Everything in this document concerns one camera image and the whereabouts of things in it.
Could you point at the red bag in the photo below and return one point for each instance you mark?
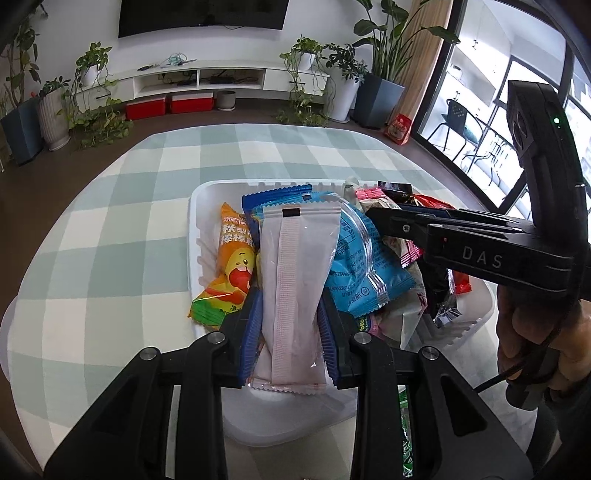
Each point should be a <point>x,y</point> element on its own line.
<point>399,129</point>

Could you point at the trailing pothos plant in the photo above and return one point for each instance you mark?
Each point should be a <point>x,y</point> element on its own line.
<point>94,55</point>
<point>304,46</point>

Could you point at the person's right hand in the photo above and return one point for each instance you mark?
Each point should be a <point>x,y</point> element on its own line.
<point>517,323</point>

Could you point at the green white checked tablecloth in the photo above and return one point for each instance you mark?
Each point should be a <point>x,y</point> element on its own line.
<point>115,230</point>

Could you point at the beige striped curtain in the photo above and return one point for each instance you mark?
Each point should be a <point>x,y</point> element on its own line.
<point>429,60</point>

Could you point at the tall white ribbed pot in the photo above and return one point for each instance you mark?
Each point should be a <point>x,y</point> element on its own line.
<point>53,122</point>
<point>344,99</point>

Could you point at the pink white snack packet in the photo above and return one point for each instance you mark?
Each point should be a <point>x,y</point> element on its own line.
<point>374,196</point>

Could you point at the small white pot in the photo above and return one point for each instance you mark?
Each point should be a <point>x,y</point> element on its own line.
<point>307,61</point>
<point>89,76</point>

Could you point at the grey round pot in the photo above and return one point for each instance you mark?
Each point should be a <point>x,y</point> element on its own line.
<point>226,100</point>

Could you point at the red storage box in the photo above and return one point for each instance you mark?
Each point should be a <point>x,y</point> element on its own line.
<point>191,103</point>
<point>145,109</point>

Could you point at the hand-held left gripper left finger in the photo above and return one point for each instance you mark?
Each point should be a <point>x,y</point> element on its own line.
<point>251,337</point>

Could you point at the white plastic tray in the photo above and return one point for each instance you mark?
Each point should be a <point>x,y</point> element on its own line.
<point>286,415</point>

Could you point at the black flat television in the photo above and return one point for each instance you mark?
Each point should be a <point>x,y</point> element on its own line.
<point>203,18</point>

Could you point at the green striped snack packet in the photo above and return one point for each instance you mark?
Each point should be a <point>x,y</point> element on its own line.
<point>405,443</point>

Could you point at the light blue snack packet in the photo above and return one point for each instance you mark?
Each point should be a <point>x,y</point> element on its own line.
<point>360,272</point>

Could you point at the black set-top box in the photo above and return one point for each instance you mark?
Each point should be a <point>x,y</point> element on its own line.
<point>224,79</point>

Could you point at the orange snack packet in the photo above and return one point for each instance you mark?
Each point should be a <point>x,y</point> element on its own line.
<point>231,277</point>

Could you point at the dark blue snack packet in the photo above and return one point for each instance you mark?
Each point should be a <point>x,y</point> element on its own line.
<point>258,198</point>

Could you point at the bushy green plant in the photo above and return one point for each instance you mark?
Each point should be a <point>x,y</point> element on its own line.
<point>344,60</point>

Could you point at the tall broad-leaf plant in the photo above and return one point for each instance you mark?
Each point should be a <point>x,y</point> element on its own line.
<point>392,41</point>

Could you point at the large white snack packet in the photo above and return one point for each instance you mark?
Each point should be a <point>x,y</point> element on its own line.
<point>401,318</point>

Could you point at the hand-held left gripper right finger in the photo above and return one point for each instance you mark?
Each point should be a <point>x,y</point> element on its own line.
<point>325,341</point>

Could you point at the small leafy plant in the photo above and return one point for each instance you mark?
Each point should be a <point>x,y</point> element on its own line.
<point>53,86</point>

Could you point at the black patio chair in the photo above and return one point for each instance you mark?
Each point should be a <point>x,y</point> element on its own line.
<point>455,120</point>

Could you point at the dark square planter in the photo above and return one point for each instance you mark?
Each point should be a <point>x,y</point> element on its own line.
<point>376,101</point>
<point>21,134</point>

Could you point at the red snack packet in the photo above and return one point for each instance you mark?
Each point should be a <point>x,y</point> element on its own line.
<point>431,202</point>

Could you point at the black framed glass door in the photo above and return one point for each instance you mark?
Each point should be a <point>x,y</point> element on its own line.
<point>450,69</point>

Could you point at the tall thin-stemmed plant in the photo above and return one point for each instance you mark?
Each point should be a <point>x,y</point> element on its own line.
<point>21,60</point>

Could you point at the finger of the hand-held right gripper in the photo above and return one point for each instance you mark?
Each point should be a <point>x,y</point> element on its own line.
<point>429,209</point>
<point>401,226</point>

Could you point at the white low television cabinet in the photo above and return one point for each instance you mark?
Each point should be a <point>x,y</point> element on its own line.
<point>152,71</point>

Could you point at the black patio table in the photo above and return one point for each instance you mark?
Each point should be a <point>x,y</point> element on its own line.
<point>496,150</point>

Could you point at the black brown snack packet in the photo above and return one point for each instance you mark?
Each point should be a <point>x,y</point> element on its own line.
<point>397,190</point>

